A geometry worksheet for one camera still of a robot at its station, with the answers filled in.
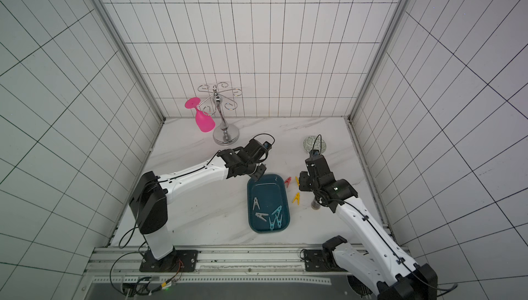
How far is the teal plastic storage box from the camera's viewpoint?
810mm

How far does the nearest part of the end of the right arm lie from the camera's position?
1.70ft

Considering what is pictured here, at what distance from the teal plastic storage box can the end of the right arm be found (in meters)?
0.25
